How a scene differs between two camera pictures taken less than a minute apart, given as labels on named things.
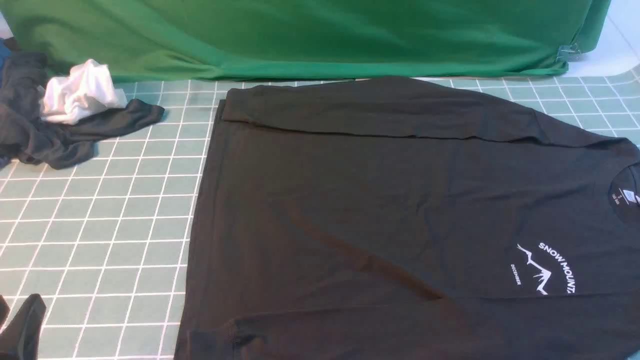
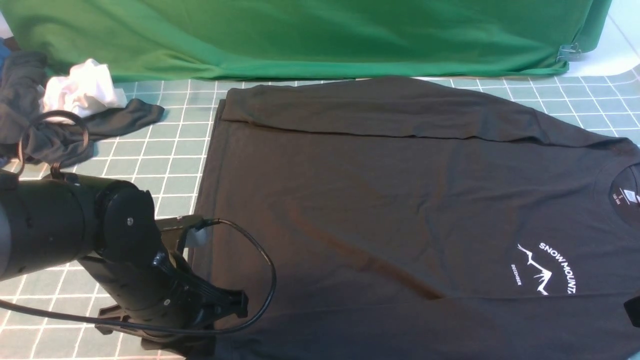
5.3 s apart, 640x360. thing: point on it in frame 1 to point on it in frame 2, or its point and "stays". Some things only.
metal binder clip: [568, 53] stays
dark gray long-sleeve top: [406, 218] stays
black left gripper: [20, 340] to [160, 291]
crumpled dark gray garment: [25, 136] stays
